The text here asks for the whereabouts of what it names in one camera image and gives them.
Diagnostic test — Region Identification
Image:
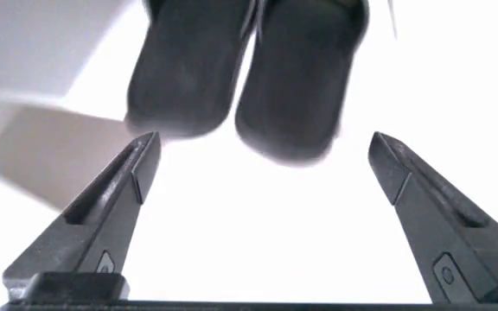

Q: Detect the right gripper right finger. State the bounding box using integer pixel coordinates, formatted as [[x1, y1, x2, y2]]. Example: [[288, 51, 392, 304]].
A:
[[367, 130, 498, 304]]

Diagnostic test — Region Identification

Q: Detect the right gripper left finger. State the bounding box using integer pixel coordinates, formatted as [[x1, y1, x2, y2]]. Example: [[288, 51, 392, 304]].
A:
[[2, 130, 163, 302]]

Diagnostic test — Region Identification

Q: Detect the black slipper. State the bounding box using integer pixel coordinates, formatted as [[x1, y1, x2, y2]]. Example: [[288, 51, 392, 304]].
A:
[[233, 0, 370, 166], [124, 0, 259, 139]]

